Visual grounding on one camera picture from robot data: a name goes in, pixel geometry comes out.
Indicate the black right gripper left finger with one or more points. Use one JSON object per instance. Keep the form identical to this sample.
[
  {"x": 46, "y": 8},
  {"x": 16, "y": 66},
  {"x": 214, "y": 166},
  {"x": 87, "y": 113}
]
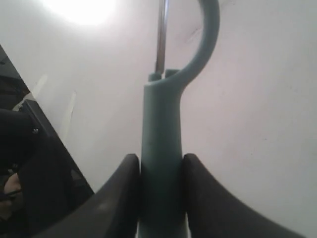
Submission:
[{"x": 110, "y": 213}]

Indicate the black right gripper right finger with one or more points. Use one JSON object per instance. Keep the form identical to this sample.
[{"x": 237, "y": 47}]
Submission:
[{"x": 213, "y": 212}]

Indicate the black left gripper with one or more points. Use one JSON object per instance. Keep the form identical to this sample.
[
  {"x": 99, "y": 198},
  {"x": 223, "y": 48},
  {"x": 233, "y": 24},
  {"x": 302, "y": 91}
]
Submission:
[{"x": 39, "y": 183}]

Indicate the teal handled peeler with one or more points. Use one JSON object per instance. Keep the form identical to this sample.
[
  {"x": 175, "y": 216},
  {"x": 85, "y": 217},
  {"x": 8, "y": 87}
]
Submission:
[{"x": 162, "y": 213}]

